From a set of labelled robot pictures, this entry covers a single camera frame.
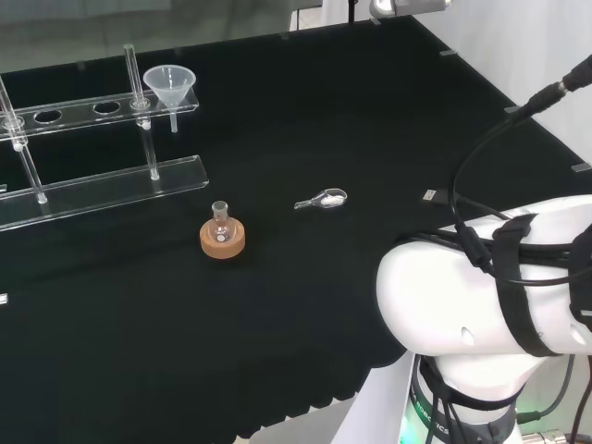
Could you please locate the black cable with usb plug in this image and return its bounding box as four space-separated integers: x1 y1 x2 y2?
421 187 510 221

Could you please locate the clear plastic funnel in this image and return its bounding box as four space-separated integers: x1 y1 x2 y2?
142 66 199 134

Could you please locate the small round-bottom glass flask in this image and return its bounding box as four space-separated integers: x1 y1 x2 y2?
210 200 234 244

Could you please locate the pale white board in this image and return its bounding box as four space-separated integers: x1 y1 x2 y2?
330 353 417 444

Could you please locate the brown cork ring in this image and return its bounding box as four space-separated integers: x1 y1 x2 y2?
199 216 246 263

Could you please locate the black bench cloth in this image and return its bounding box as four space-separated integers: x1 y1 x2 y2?
0 13 592 440

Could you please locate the grey white device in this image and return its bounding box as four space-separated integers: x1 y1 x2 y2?
368 0 453 16

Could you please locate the thick black cable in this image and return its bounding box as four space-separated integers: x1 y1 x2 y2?
451 50 592 232

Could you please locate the clear acrylic funnel stand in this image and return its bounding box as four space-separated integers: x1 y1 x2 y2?
0 43 210 232

